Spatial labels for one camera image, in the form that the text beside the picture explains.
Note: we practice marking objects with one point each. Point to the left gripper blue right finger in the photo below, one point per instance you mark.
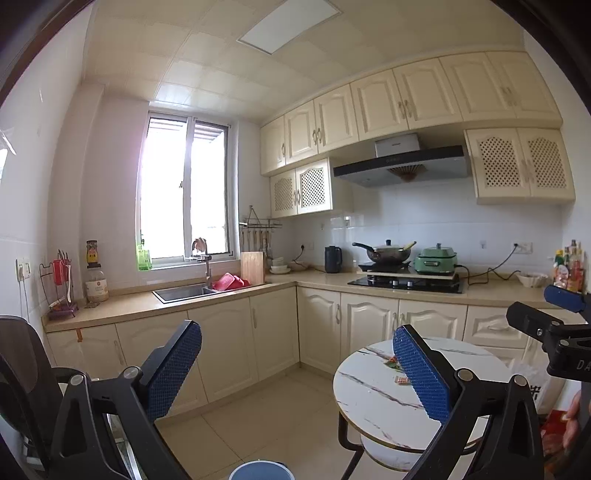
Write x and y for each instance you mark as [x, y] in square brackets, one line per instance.
[511, 447]

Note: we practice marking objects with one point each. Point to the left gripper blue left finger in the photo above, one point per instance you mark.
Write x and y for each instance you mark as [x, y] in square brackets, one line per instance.
[83, 446]

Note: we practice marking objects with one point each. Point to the pink plastic bag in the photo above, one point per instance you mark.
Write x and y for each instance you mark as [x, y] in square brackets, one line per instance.
[545, 389]

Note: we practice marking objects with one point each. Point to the blue plastic trash bucket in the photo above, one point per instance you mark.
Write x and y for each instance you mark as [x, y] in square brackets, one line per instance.
[261, 470]

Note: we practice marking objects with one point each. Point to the kitchen window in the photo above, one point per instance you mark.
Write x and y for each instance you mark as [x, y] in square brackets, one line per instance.
[183, 191]

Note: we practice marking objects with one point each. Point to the person right hand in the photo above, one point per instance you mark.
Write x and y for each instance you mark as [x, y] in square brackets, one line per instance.
[572, 425]

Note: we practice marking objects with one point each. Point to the white bowl on counter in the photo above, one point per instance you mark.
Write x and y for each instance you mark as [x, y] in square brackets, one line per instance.
[533, 280]

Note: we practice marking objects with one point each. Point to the condiment bottles group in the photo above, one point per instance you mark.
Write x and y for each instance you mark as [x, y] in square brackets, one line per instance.
[569, 267]

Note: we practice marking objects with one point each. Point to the round white marble table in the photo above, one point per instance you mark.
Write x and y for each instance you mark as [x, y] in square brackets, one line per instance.
[394, 427]

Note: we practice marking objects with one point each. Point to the large oil bottle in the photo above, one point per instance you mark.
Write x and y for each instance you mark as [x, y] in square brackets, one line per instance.
[96, 287]

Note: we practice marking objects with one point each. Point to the steel sink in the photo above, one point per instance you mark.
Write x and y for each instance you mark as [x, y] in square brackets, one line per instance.
[182, 293]

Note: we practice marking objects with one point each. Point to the black gas stove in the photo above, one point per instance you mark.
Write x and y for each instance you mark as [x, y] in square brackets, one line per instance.
[405, 277]

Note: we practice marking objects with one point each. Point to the green electric cooker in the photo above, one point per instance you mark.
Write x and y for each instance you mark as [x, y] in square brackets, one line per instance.
[438, 260]

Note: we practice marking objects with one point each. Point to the utensil rack stand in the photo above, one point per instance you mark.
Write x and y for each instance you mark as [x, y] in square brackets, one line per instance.
[57, 287]

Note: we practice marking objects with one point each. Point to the lower cream cabinets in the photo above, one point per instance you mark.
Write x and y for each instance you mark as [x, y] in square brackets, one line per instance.
[250, 337]

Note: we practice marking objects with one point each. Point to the green dish soap bottle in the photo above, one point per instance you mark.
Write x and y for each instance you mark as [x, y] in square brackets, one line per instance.
[143, 258]

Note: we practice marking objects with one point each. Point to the sink faucet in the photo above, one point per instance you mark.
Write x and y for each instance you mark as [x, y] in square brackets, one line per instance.
[203, 263]

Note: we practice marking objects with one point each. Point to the red plastic basin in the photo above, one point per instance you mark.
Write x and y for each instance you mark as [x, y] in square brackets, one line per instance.
[229, 282]

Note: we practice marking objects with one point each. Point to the black wok with lid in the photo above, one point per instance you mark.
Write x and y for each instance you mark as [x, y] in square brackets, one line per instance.
[388, 253]

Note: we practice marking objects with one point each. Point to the wooden cutting board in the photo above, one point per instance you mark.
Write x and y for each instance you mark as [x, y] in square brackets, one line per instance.
[253, 267]

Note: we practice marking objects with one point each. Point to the black electric kettle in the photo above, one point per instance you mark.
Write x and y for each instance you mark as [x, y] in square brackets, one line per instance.
[333, 259]

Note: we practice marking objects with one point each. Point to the stacked white bowls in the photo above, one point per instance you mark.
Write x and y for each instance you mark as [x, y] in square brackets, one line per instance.
[279, 266]

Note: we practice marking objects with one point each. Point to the range hood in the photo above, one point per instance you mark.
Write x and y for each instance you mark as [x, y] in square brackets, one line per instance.
[401, 160]

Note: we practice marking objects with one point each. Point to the ceiling light panel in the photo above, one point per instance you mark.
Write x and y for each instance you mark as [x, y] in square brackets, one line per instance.
[285, 23]

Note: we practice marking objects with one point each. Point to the wall power outlet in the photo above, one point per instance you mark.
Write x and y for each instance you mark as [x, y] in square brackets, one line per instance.
[525, 248]

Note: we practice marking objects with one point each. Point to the hanging utensil rail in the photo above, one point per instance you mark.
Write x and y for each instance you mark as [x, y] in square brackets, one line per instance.
[256, 234]

